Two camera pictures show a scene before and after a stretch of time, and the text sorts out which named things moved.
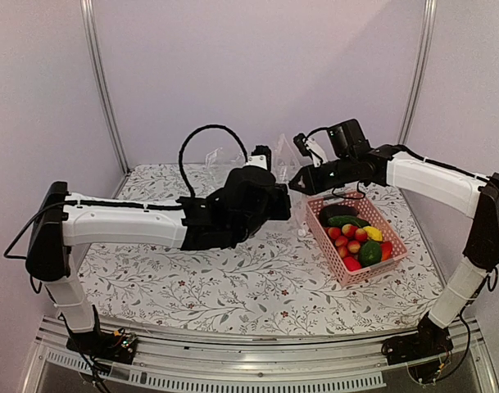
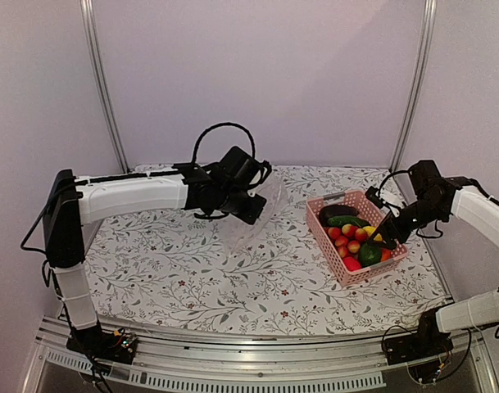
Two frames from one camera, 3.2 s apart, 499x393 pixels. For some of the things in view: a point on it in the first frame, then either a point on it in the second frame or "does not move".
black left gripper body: (282, 212) to (247, 214)
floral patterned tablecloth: (283, 286) does not move
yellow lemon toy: (374, 233) does not move
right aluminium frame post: (426, 54) does not move
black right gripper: (312, 187) to (391, 243)
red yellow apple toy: (349, 230) does not move
